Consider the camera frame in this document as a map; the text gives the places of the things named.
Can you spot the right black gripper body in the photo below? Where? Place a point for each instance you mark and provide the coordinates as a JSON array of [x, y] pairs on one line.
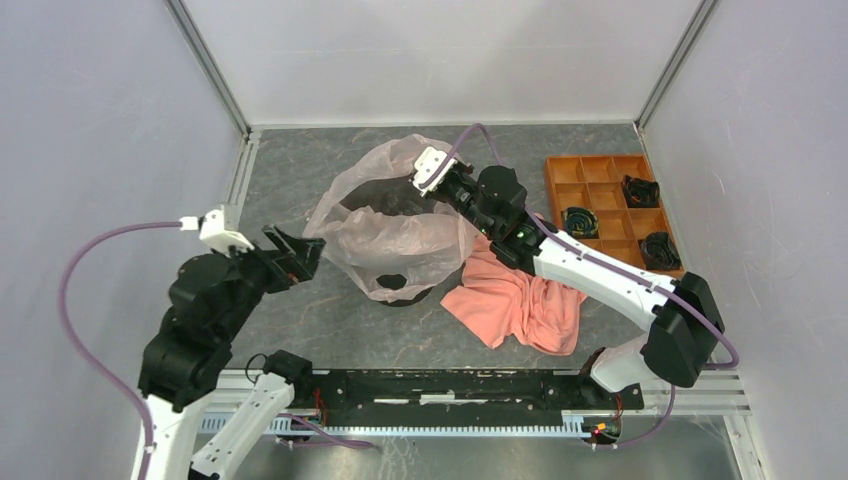
[[462, 189]]

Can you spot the right aluminium corner post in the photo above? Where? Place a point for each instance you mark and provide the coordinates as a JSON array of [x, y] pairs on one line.
[[687, 41]]

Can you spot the left aluminium corner post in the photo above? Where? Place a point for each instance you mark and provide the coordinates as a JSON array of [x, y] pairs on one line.
[[205, 59]]

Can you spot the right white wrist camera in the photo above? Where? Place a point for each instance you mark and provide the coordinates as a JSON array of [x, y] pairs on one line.
[[430, 168]]

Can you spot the aluminium corner post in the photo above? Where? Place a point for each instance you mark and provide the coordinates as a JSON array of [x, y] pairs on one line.
[[687, 41], [205, 59]]

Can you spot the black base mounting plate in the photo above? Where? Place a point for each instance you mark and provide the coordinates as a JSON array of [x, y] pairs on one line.
[[456, 398]]

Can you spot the salmon pink cloth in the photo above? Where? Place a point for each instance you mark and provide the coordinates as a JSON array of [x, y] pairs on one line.
[[495, 302]]

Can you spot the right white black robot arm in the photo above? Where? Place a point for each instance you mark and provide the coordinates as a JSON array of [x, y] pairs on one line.
[[679, 317]]

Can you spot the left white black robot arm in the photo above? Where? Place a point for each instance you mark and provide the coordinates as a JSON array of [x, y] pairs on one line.
[[180, 370]]

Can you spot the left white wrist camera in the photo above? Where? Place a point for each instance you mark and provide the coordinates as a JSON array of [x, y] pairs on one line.
[[215, 230]]

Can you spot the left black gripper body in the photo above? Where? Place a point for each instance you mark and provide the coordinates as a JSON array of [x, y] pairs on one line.
[[254, 280]]

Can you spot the black plastic trash bin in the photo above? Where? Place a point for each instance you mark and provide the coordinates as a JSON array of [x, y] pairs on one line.
[[399, 244]]

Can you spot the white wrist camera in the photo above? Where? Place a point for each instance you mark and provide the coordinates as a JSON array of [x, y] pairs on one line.
[[215, 230], [430, 168]]

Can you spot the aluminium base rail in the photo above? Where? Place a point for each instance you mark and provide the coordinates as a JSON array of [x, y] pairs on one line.
[[714, 394]]

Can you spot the orange compartment tray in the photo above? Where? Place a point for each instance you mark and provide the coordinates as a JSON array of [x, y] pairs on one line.
[[595, 183]]

